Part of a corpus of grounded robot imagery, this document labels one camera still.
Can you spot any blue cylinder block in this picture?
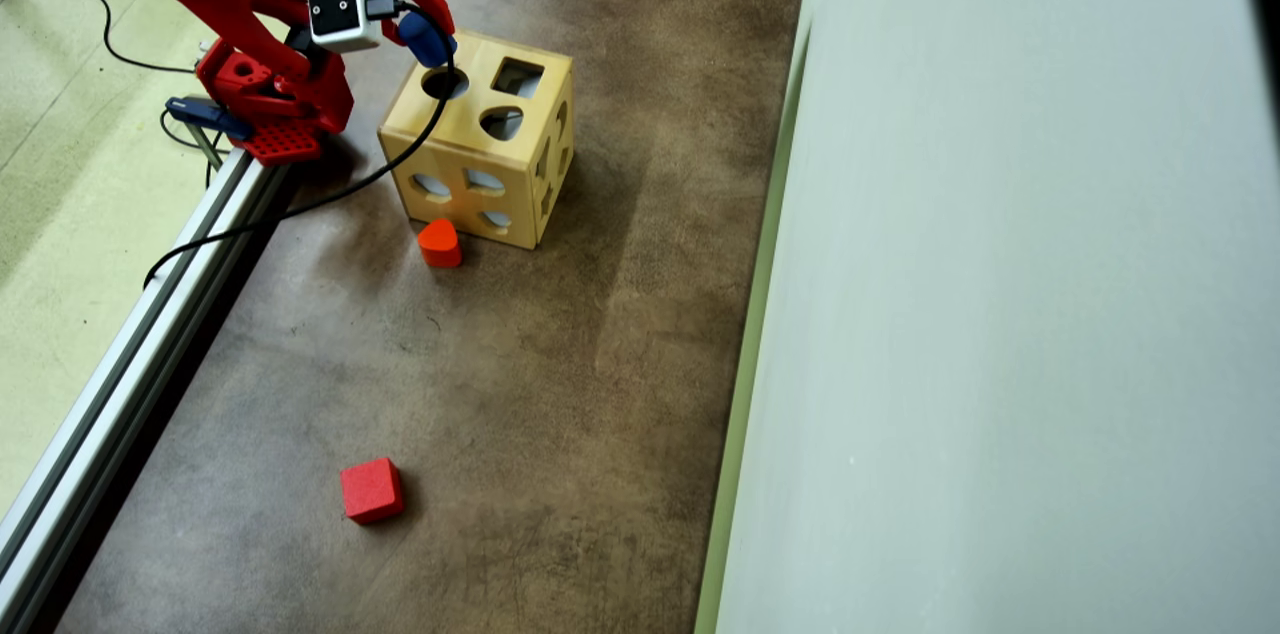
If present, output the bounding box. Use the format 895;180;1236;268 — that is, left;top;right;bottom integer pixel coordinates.
398;11;459;69

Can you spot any wooden shape sorter box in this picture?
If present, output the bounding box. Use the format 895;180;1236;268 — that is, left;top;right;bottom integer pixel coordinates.
378;24;576;251

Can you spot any blue clamp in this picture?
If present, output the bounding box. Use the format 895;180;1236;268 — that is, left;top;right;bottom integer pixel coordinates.
165;97;253;170

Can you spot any orange teardrop block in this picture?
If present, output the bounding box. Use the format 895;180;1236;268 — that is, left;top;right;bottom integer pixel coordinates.
417;218;463;269

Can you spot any red cube block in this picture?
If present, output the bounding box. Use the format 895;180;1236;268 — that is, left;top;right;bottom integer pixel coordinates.
339;457;407;526

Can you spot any black camera cable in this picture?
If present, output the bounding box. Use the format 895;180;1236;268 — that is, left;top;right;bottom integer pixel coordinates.
143;0;457;290

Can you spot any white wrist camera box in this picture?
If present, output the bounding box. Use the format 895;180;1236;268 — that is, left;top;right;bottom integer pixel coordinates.
305;0;387;54

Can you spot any thin black cable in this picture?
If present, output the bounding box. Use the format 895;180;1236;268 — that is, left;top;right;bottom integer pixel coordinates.
158;107;219;187

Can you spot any black floor cable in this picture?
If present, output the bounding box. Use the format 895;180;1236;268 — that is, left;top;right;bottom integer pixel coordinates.
8;0;199;75

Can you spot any aluminium extrusion rail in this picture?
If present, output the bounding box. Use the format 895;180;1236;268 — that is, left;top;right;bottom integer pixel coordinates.
0;149;291;634

